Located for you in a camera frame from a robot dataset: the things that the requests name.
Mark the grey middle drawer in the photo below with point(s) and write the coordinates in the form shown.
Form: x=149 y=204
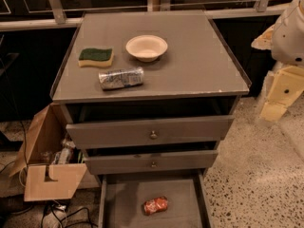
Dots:
x=150 y=162

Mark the grey top drawer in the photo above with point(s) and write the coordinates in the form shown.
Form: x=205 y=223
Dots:
x=149 y=132

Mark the grey bottom drawer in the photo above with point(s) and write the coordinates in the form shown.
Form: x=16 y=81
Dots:
x=169 y=199

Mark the red coke can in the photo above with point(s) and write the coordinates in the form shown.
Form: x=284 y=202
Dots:
x=155 y=205

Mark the brown cardboard box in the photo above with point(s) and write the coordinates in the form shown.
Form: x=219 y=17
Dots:
x=44 y=180

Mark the white paper bowl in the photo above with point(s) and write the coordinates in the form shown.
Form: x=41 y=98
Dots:
x=146 y=48

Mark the plastic bottle in box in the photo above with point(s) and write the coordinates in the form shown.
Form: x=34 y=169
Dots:
x=64 y=156

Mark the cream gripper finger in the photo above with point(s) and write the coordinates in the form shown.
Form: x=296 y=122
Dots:
x=264 y=40
x=287 y=86

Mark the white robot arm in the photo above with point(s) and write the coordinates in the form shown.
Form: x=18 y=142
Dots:
x=285 y=40

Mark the grey drawer cabinet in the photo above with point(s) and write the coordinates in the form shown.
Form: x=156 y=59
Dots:
x=148 y=97

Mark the green yellow sponge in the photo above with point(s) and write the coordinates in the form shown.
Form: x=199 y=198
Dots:
x=96 y=57

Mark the grey drawer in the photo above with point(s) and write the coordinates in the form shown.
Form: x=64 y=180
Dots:
x=150 y=162
x=149 y=132
x=169 y=199

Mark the silver blue crushed can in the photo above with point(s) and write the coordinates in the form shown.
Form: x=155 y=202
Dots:
x=121 y=78

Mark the metal window railing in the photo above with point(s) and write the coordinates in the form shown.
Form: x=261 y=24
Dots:
x=49 y=14

